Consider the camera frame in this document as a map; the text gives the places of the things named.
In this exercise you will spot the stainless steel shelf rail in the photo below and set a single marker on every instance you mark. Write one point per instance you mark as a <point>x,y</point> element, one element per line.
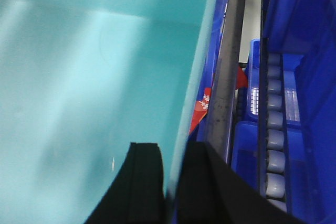
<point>220,115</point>

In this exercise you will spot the grey roller track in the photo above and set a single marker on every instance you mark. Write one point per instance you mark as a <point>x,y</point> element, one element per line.
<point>275,157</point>

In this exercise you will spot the dark blue bin lower centre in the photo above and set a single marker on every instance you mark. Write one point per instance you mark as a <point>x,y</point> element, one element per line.
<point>209,69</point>

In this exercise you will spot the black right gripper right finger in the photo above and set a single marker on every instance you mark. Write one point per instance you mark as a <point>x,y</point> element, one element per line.
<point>210,192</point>

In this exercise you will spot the dark blue bin lower right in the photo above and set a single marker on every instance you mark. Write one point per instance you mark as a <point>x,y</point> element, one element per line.
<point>302,32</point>

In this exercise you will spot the light blue plastic bin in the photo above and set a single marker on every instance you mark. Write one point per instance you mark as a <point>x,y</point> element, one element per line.
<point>80,81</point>

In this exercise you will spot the dark blue bin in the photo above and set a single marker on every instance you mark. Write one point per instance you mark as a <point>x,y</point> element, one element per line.
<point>302,32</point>
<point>209,69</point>

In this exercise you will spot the red snack bag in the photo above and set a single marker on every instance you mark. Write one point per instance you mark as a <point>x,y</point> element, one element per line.
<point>201,106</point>

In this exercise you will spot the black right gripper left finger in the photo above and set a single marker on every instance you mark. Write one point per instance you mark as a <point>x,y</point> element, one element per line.
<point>136,194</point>

